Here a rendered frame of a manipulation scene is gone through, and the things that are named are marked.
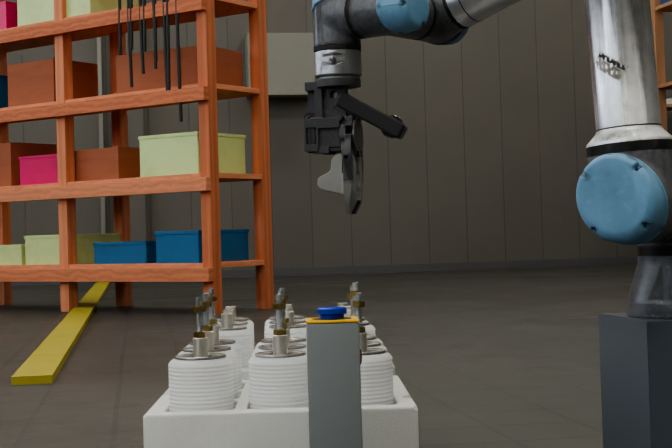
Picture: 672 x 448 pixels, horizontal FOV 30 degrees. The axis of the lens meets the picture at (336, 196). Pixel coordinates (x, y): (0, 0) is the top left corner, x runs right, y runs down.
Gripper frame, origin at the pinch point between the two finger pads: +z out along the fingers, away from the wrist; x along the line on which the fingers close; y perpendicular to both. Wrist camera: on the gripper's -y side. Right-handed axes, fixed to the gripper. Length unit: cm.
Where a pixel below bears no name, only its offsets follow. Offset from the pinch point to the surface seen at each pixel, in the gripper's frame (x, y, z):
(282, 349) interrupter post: 14.9, 8.7, 20.9
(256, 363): 18.0, 11.8, 22.6
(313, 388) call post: 33.0, -0.3, 24.2
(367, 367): 15.4, -4.1, 23.6
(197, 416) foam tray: 24.4, 18.9, 29.2
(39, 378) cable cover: -155, 131, 47
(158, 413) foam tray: 24.6, 24.6, 28.8
